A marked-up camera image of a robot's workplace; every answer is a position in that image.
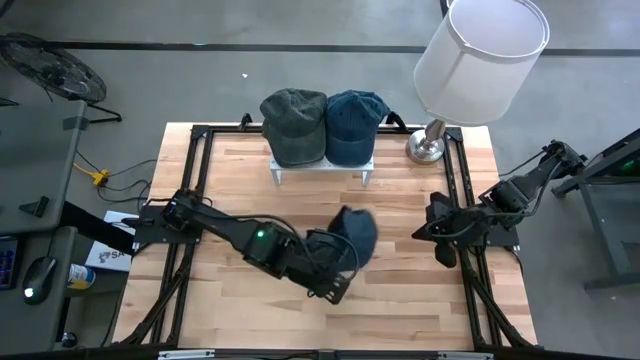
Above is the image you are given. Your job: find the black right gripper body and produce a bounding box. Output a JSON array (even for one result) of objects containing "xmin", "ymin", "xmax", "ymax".
[{"xmin": 411, "ymin": 199, "xmax": 484, "ymax": 245}]

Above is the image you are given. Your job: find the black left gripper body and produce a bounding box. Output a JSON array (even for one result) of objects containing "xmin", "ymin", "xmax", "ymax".
[{"xmin": 298, "ymin": 228, "xmax": 360, "ymax": 307}]

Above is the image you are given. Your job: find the dark teal baseball cap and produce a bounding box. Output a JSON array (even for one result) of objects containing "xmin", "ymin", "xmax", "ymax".
[{"xmin": 327, "ymin": 205, "xmax": 380, "ymax": 270}]

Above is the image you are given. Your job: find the blue denim baseball cap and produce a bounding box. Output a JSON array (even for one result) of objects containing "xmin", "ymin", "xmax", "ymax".
[{"xmin": 324, "ymin": 89, "xmax": 392, "ymax": 169}]

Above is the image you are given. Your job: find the dark green baseball cap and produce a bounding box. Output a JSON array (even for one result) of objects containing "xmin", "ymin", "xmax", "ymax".
[{"xmin": 259, "ymin": 88, "xmax": 329, "ymax": 169}]

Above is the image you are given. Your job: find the black table clamp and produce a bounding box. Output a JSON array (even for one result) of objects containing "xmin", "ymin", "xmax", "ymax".
[{"xmin": 385, "ymin": 110, "xmax": 410, "ymax": 134}]

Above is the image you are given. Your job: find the white perforated metal shelf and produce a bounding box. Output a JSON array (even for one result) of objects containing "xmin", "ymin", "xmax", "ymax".
[{"xmin": 270, "ymin": 154, "xmax": 377, "ymax": 187}]

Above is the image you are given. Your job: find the white shade silver lamp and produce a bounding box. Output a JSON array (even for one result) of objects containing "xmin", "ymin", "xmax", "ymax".
[{"xmin": 405, "ymin": 0, "xmax": 551, "ymax": 166}]

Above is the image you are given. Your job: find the dark grey metal cart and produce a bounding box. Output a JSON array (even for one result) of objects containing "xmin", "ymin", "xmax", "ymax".
[{"xmin": 551, "ymin": 127, "xmax": 640, "ymax": 291}]

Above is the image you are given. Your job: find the white printed cardboard box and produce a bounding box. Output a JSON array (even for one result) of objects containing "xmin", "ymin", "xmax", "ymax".
[{"xmin": 84, "ymin": 209, "xmax": 140, "ymax": 274}]

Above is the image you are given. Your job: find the black desk beam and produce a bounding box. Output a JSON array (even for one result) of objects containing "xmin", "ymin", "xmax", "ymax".
[{"xmin": 60, "ymin": 200, "xmax": 137, "ymax": 255}]

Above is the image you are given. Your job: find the yellow power plug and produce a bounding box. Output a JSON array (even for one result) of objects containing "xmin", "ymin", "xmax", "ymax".
[{"xmin": 73, "ymin": 163, "xmax": 111, "ymax": 189}]

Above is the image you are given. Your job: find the white and yellow can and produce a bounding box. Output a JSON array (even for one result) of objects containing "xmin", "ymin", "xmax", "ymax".
[{"xmin": 67, "ymin": 263, "xmax": 97, "ymax": 291}]

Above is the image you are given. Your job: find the black computer mouse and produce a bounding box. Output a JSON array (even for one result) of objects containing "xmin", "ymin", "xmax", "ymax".
[{"xmin": 21, "ymin": 255, "xmax": 58, "ymax": 306}]

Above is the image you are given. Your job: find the small black stand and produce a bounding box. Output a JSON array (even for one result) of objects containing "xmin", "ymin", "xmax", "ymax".
[{"xmin": 18, "ymin": 195, "xmax": 51, "ymax": 219}]

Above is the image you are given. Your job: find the grey desk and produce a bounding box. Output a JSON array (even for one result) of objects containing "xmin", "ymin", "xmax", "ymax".
[
  {"xmin": 0, "ymin": 227, "xmax": 79, "ymax": 354},
  {"xmin": 0, "ymin": 99, "xmax": 87, "ymax": 236}
]

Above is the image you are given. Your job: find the backlit keyboard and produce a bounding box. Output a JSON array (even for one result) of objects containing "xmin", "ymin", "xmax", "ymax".
[{"xmin": 0, "ymin": 235, "xmax": 20, "ymax": 291}]

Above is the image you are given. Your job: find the black floor fan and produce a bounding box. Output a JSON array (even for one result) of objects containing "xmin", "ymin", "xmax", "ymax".
[{"xmin": 0, "ymin": 32, "xmax": 123, "ymax": 125}]

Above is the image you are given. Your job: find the black aluminium table frame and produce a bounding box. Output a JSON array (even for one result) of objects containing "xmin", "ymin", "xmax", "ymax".
[{"xmin": 112, "ymin": 122, "xmax": 544, "ymax": 360}]

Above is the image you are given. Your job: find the silver metal bracket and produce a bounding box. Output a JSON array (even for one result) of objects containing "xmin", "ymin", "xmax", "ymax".
[
  {"xmin": 157, "ymin": 349, "xmax": 216, "ymax": 360},
  {"xmin": 437, "ymin": 352, "xmax": 495, "ymax": 360}
]

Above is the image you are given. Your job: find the black floor cable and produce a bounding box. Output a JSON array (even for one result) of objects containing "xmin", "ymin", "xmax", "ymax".
[{"xmin": 97, "ymin": 158, "xmax": 160, "ymax": 204}]

